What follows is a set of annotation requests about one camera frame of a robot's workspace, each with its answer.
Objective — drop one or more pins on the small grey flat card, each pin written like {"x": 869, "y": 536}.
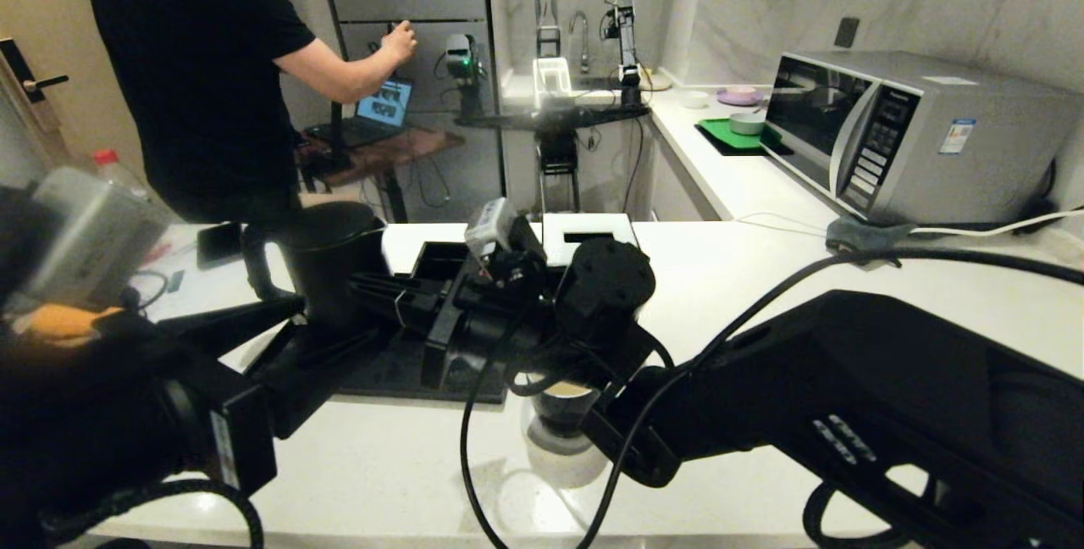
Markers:
{"x": 175, "y": 280}

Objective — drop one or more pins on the purple plate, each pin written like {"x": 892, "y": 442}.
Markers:
{"x": 738, "y": 96}

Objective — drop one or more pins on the black electric kettle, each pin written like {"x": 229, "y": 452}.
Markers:
{"x": 330, "y": 269}

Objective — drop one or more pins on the white round coaster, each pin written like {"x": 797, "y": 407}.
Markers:
{"x": 559, "y": 447}

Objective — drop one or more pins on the beige wooden door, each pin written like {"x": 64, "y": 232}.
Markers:
{"x": 51, "y": 24}

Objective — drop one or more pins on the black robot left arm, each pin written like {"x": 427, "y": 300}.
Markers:
{"x": 76, "y": 430}

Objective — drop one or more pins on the black mug white inside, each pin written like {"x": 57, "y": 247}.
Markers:
{"x": 563, "y": 409}

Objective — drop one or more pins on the dark grey folded cloth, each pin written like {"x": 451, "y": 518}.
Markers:
{"x": 860, "y": 235}

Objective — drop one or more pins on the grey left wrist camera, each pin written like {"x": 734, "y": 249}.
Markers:
{"x": 93, "y": 231}

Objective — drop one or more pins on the black wall outlet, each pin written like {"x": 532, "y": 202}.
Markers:
{"x": 844, "y": 32}

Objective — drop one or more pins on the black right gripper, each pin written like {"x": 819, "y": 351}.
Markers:
{"x": 449, "y": 333}

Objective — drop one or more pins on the small white bowl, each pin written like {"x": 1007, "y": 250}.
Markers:
{"x": 693, "y": 98}

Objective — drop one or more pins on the silver microwave oven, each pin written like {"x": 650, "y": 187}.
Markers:
{"x": 974, "y": 155}

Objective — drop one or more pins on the yellow toy corn cob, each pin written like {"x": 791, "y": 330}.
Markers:
{"x": 63, "y": 320}

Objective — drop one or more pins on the clear bottle red cap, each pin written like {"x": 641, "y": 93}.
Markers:
{"x": 114, "y": 169}

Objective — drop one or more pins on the black teleoperation platform stand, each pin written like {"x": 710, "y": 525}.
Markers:
{"x": 559, "y": 153}

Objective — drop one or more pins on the white dish rack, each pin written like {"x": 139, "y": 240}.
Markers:
{"x": 550, "y": 81}

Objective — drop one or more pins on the black compartment organizer box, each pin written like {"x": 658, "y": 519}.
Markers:
{"x": 440, "y": 259}

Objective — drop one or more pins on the chrome kitchen faucet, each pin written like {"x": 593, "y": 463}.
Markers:
{"x": 583, "y": 41}

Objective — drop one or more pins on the green tray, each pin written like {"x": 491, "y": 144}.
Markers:
{"x": 720, "y": 134}

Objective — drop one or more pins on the person in black shirt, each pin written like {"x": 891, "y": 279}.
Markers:
{"x": 203, "y": 66}

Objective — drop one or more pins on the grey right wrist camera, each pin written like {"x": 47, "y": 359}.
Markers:
{"x": 491, "y": 225}

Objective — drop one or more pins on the grey bowl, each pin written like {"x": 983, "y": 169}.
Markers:
{"x": 745, "y": 124}

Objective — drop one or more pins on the black rectangular serving tray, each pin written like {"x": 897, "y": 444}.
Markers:
{"x": 389, "y": 375}

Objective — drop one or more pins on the open laptop blue screen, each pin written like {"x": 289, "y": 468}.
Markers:
{"x": 385, "y": 104}

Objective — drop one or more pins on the tall black metal stand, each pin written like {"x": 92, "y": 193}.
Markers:
{"x": 546, "y": 13}

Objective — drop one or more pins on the black smartphone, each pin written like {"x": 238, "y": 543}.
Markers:
{"x": 218, "y": 244}

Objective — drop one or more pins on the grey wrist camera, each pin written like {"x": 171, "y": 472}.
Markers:
{"x": 491, "y": 225}
{"x": 93, "y": 231}

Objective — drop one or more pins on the black tissue box white lid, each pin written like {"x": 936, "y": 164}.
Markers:
{"x": 593, "y": 227}

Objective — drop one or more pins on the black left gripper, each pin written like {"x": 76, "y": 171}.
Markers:
{"x": 229, "y": 430}

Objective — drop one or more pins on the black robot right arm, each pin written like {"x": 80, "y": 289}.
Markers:
{"x": 847, "y": 413}

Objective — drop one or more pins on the brown wooden stool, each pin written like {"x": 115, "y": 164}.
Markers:
{"x": 398, "y": 151}

